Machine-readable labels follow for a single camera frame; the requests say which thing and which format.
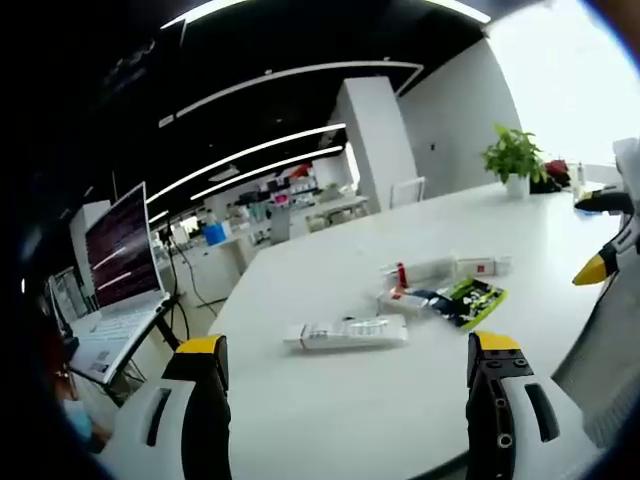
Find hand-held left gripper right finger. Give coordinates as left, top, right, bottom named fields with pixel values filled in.
left=464, top=330, right=602, bottom=480

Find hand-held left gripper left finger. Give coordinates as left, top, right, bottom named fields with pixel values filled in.
left=97, top=334, right=234, bottom=480

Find green skincare packet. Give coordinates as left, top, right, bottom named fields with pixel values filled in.
left=439, top=277, right=510, bottom=332

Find white skincare box red label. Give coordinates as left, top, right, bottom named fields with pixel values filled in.
left=453, top=254, right=515, bottom=277

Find dark blue skincare tube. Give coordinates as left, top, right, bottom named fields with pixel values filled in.
left=413, top=288, right=453, bottom=315

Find white and red skincare box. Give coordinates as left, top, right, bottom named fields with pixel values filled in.
left=375, top=288, right=432, bottom=318

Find long white skincare box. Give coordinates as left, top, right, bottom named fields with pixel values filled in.
left=282, top=313, right=410, bottom=355

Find red and black bag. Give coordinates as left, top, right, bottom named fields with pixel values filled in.
left=528, top=159, right=572, bottom=195

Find green plant in white pot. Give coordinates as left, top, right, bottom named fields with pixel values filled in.
left=481, top=124, right=548, bottom=199

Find black laptop stand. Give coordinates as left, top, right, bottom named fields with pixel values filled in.
left=69, top=294, right=187, bottom=407

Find white laptop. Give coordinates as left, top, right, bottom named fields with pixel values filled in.
left=69, top=180, right=172, bottom=385

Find blue box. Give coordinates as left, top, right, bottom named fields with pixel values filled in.
left=201, top=222, right=232, bottom=247

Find white chair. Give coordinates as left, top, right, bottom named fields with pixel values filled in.
left=389, top=176, right=427, bottom=209

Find background shelves with goods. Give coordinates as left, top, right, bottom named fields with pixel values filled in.
left=199, top=167, right=372, bottom=247

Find ceiling light strips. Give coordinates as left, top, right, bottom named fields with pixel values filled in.
left=144, top=0, right=494, bottom=222

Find black cable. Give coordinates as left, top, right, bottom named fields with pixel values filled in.
left=167, top=239, right=221, bottom=317

